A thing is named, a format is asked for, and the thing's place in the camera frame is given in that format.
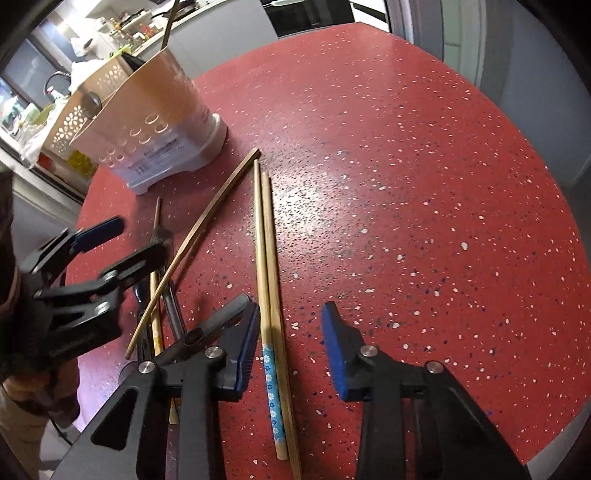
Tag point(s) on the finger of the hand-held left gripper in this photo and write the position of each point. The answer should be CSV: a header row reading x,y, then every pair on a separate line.
x,y
134,265
99,232

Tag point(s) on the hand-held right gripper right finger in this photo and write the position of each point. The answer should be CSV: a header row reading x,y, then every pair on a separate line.
x,y
336,355

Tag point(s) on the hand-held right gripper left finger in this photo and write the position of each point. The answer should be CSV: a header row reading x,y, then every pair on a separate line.
x,y
247,355

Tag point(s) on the metal utensil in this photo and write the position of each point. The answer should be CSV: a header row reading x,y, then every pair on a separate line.
x,y
173,309
142,309

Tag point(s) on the yellow patterned wooden chopstick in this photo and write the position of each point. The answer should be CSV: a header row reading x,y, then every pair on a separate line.
x,y
156,318

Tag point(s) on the curved wooden chopstick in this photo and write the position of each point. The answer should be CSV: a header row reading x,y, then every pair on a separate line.
x,y
194,232

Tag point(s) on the blue floral wooden chopstick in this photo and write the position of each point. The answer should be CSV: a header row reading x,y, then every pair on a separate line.
x,y
261,258

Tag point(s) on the plain wooden chopstick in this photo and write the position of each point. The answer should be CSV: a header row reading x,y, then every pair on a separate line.
x,y
272,258

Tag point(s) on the orange and white utensil holder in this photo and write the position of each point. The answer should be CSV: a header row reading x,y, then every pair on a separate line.
x,y
157,101

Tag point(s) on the yellow packet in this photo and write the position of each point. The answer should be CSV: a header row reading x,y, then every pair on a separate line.
x,y
79,162

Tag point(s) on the person's beige pants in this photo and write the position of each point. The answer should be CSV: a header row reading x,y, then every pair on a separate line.
x,y
27,401

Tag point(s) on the white perforated basket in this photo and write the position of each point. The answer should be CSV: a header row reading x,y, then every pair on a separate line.
x,y
69,122

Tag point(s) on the metal spoon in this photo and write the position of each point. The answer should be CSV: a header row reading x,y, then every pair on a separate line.
x,y
90,102

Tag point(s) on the metal faucet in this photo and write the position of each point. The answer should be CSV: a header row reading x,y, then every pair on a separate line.
x,y
54,81

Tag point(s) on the white plastic bag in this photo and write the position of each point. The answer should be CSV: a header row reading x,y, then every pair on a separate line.
x,y
90,69

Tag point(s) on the row of jars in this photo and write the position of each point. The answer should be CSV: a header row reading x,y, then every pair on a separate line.
x,y
127,32

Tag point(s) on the thin wooden chopstick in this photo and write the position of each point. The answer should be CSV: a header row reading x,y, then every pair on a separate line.
x,y
170,25

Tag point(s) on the black oven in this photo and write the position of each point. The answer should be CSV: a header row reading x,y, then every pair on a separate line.
x,y
314,16

